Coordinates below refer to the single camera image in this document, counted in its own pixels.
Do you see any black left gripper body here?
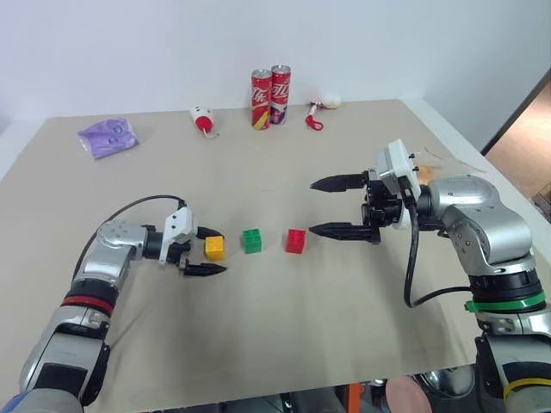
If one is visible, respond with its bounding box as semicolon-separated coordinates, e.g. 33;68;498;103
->
165;240;194;272

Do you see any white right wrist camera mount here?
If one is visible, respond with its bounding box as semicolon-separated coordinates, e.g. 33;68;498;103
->
375;139;422;230

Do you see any red and white capsule toy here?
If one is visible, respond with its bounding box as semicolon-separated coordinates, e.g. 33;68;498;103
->
189;106;220;139

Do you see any white plush keychain red strap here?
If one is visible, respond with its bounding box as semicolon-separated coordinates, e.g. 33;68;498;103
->
304;93;343;133

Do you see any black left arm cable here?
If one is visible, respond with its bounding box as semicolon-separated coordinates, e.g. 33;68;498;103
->
71;194;187;280

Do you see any dark brown door frame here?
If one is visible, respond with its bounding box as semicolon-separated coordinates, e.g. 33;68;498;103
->
480;71;551;157

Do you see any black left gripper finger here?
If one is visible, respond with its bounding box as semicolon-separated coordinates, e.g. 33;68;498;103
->
195;226;226;241
183;262;228;279

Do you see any red soda can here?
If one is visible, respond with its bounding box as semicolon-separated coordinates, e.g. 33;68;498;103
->
269;65;293;126
250;69;272;132

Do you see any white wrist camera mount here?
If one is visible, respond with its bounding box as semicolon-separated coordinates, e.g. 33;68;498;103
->
375;139;422;230
158;207;199;266

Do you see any yellow toy brick block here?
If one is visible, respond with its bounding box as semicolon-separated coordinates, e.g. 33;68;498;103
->
204;235;226;262

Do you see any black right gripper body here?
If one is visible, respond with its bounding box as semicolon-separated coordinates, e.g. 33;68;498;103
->
360;168;406;246

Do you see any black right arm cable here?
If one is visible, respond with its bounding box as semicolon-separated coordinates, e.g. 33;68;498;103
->
402;176;474;309

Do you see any green toy brick block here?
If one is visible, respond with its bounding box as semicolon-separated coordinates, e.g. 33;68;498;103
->
241;227;263;256

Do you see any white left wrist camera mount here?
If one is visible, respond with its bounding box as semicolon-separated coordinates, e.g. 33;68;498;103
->
158;207;199;266

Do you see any bread in clear plastic bag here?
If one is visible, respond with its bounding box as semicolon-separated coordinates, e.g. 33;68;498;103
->
412;145;486;186

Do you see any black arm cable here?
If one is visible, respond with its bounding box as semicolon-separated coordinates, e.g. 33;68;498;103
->
402;176;474;309
71;194;187;280

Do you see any purple plastic bag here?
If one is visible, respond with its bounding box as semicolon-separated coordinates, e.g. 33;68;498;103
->
76;116;139;161

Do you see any dark shiny rounded shape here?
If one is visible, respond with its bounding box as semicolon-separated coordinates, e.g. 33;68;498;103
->
424;365;477;408

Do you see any red toy brick block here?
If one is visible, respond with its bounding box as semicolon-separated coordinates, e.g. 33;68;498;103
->
285;228;307;255

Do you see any pink rounded shape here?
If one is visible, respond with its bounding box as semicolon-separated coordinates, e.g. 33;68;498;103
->
385;374;431;413

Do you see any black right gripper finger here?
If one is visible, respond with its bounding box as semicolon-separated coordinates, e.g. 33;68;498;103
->
308;221;381;243
310;170;368;194

